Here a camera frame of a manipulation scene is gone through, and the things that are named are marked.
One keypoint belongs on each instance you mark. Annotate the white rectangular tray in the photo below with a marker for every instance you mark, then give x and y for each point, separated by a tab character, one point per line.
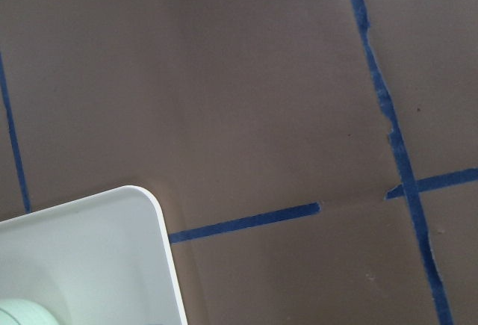
102	259

